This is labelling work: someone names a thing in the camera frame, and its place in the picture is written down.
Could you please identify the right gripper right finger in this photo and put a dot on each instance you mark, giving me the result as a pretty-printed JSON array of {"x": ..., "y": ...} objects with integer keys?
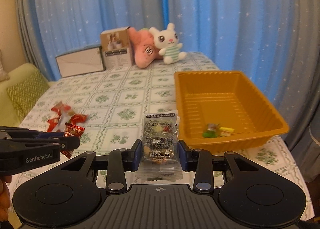
[{"x": 200, "y": 162}]

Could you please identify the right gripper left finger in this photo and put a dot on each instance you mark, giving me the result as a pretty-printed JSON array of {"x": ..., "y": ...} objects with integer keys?
[{"x": 121, "y": 161}]

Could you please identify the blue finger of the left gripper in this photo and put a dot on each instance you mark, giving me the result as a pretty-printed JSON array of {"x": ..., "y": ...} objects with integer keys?
[{"x": 50, "y": 134}]

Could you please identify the red snack wrapper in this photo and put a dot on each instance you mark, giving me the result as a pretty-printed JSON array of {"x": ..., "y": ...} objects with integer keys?
[
  {"x": 78, "y": 118},
  {"x": 71, "y": 139},
  {"x": 61, "y": 108}
]

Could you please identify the clear mixed nuts snack packet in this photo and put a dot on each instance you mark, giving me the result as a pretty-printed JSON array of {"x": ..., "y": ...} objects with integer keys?
[{"x": 160, "y": 158}]

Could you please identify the left hand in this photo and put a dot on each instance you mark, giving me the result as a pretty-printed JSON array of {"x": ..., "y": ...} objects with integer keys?
[{"x": 4, "y": 198}]

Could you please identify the green candy in tray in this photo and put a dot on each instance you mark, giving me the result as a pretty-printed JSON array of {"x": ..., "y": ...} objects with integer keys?
[{"x": 211, "y": 131}]

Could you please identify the light green sofa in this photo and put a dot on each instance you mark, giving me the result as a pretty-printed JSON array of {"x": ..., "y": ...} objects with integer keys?
[{"x": 8, "y": 114}]

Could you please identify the yellow candy in tray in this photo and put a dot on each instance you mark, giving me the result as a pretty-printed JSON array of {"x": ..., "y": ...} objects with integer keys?
[{"x": 225, "y": 131}]

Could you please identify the green zigzag cushion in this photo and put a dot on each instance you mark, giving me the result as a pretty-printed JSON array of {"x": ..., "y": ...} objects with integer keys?
[{"x": 25, "y": 94}]

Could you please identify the floral checked tablecloth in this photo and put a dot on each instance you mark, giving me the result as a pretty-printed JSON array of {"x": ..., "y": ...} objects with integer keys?
[{"x": 117, "y": 100}]

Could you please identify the orange plastic tray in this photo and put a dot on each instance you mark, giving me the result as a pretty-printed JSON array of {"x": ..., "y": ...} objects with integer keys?
[{"x": 227, "y": 98}]

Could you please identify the flat white green box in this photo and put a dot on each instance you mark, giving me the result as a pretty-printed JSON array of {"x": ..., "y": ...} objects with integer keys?
[{"x": 80, "y": 62}]

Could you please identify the pink star plush toy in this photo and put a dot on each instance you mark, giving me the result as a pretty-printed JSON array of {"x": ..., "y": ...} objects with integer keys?
[{"x": 144, "y": 48}]

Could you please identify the tall brown product box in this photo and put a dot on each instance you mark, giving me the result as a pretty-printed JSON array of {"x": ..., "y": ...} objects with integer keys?
[{"x": 116, "y": 48}]

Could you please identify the white bunny plush toy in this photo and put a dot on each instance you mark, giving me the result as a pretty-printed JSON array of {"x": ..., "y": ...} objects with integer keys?
[{"x": 167, "y": 42}]

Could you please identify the blue star curtain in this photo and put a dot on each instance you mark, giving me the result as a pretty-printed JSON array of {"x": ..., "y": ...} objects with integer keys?
[{"x": 274, "y": 42}]

